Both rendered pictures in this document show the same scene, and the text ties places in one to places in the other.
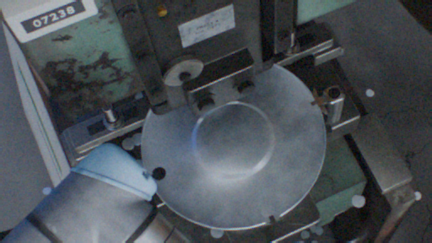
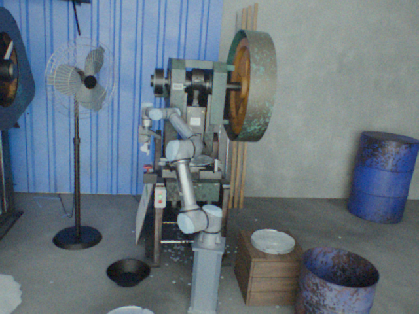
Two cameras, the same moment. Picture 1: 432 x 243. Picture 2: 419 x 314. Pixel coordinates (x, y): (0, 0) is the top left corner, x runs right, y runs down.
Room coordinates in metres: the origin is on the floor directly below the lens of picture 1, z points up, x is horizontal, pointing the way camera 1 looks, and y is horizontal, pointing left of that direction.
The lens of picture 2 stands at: (-2.18, -0.60, 1.53)
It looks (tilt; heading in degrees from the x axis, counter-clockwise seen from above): 15 degrees down; 11
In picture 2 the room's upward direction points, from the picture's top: 5 degrees clockwise
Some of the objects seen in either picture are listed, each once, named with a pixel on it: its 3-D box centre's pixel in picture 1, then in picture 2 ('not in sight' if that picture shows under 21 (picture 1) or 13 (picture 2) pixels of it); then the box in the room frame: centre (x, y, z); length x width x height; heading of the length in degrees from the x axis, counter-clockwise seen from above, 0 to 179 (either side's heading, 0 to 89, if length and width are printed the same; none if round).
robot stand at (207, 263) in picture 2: not in sight; (206, 275); (-0.16, -0.24, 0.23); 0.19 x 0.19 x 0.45; 6
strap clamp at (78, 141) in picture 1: (108, 122); (169, 157); (0.47, 0.25, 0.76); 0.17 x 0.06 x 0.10; 112
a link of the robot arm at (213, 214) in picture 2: not in sight; (211, 217); (-0.17, -0.24, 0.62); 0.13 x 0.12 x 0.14; 137
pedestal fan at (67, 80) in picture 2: not in sight; (80, 135); (0.64, 1.10, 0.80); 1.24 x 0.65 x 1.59; 22
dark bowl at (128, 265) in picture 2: not in sight; (128, 275); (-0.06, 0.32, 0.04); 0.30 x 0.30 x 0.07
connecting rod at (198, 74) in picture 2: not in sight; (196, 91); (0.53, 0.09, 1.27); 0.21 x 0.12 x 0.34; 22
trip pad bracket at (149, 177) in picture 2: not in sight; (149, 184); (0.20, 0.29, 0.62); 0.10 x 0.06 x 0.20; 112
